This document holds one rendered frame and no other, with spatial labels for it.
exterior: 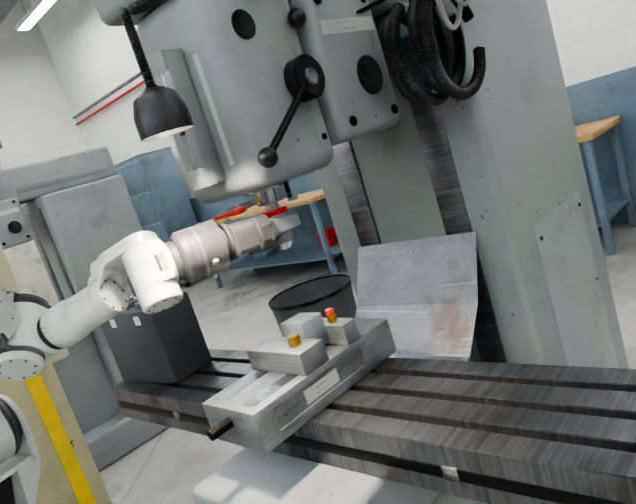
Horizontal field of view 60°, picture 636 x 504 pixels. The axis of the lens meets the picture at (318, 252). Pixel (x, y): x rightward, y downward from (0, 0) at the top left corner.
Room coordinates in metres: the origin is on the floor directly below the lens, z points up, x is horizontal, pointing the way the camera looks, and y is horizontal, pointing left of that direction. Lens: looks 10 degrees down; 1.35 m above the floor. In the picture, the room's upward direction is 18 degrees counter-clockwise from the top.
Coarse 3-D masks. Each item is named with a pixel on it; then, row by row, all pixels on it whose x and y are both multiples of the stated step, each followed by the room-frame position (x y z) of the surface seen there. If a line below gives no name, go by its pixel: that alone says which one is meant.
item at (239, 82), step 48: (192, 0) 0.85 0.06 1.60; (240, 0) 0.88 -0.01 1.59; (144, 48) 0.95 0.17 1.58; (192, 48) 0.87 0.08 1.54; (240, 48) 0.86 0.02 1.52; (288, 48) 0.93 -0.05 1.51; (240, 96) 0.84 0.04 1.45; (288, 96) 0.91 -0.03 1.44; (240, 144) 0.85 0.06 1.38; (288, 144) 0.88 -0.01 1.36; (240, 192) 0.89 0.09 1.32
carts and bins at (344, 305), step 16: (288, 288) 3.15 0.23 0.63; (304, 288) 3.17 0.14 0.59; (320, 288) 3.16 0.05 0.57; (336, 288) 3.11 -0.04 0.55; (272, 304) 3.00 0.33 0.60; (288, 304) 3.11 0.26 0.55; (304, 304) 2.71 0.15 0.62; (320, 304) 2.72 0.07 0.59; (336, 304) 2.75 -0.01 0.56; (352, 304) 2.85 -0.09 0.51
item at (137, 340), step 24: (168, 312) 1.28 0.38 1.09; (192, 312) 1.33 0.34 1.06; (120, 336) 1.34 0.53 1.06; (144, 336) 1.28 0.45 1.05; (168, 336) 1.26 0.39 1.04; (192, 336) 1.31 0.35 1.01; (120, 360) 1.36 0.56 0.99; (144, 360) 1.30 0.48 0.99; (168, 360) 1.24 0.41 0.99; (192, 360) 1.29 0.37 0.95
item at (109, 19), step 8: (96, 0) 0.95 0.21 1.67; (104, 0) 0.93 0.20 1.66; (112, 0) 0.92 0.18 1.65; (120, 0) 0.90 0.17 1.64; (128, 0) 0.89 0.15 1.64; (136, 0) 0.89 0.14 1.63; (104, 8) 0.94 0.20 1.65; (112, 8) 0.93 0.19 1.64; (120, 8) 0.91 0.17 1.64; (152, 8) 0.94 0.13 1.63; (104, 16) 0.95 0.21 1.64; (112, 16) 0.94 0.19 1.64; (136, 16) 0.95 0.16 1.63; (144, 16) 0.96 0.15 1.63; (112, 24) 0.96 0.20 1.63; (120, 24) 0.97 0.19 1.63; (136, 24) 0.99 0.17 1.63
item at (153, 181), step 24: (120, 168) 8.32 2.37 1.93; (144, 168) 7.94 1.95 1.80; (168, 168) 8.20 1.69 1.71; (144, 192) 8.04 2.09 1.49; (168, 192) 8.10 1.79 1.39; (144, 216) 8.21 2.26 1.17; (168, 216) 8.01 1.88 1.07; (192, 216) 8.28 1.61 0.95; (168, 240) 7.94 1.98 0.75; (24, 264) 8.28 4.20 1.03; (24, 288) 8.19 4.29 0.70; (48, 288) 8.41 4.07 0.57
